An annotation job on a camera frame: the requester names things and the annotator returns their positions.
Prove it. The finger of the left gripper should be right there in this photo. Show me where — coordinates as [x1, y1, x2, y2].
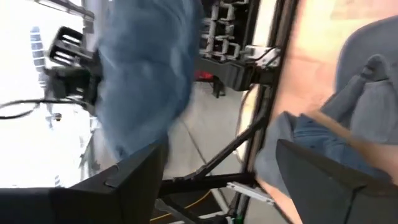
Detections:
[49, 26, 94, 65]

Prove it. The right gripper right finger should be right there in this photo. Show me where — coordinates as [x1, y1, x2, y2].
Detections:
[276, 139, 398, 224]

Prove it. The red object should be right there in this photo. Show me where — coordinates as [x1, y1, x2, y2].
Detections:
[194, 69, 216, 82]

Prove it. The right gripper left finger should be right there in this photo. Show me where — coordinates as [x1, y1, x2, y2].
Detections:
[51, 142, 170, 224]

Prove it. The yellow floor cable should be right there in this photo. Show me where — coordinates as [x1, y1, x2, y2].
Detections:
[150, 190, 213, 223]

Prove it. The grey baseball cap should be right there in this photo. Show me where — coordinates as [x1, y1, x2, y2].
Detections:
[320, 14, 398, 146]

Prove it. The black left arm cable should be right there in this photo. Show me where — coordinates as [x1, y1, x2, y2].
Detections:
[0, 96, 94, 121]

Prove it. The black aluminium rig frame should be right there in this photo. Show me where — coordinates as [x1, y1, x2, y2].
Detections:
[155, 0, 301, 224]

